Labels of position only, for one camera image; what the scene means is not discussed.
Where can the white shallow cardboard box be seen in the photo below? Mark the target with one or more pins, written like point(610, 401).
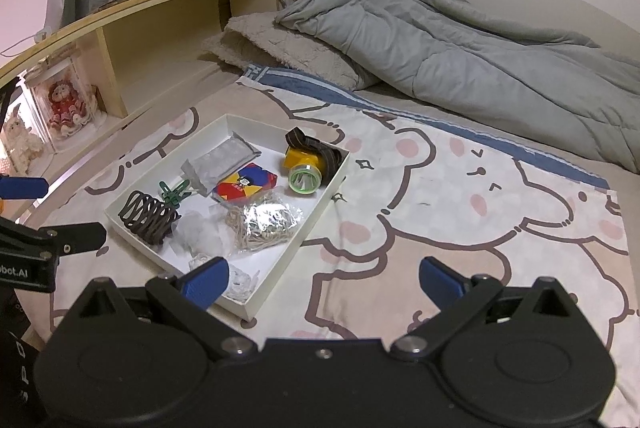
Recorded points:
point(280, 253)

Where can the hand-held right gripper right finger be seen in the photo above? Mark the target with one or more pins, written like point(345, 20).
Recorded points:
point(442, 284)

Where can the beige fluffy pillow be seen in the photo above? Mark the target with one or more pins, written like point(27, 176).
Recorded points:
point(290, 53)

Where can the doll in clear case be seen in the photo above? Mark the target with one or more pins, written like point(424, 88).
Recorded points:
point(87, 83)

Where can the white plush doll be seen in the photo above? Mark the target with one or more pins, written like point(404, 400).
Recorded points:
point(20, 138)

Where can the clear bag of rubber bands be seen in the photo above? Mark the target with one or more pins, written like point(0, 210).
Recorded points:
point(265, 223)

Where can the green plastic clips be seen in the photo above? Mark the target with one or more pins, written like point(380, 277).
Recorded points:
point(175, 195)

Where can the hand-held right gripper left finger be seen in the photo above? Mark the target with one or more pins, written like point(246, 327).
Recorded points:
point(202, 284)

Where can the colourful card box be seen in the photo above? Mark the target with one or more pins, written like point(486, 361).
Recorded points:
point(245, 183)

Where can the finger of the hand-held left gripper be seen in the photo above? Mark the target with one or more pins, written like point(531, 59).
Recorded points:
point(75, 238)
point(22, 188)

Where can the white mesh net bundle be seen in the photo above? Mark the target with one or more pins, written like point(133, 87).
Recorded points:
point(237, 280)

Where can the wooden bedside shelf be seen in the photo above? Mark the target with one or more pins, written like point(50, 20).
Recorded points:
point(165, 38)

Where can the grey duvet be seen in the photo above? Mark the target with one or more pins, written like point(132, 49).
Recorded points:
point(475, 58)

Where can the bear printed blanket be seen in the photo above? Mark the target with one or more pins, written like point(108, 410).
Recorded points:
point(450, 218)

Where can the white knotted cloth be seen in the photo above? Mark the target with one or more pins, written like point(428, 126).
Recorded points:
point(200, 233)

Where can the silver foil packet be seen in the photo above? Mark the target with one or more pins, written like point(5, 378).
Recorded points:
point(222, 158)

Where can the doll in red dress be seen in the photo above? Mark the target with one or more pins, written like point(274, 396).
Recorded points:
point(65, 108)

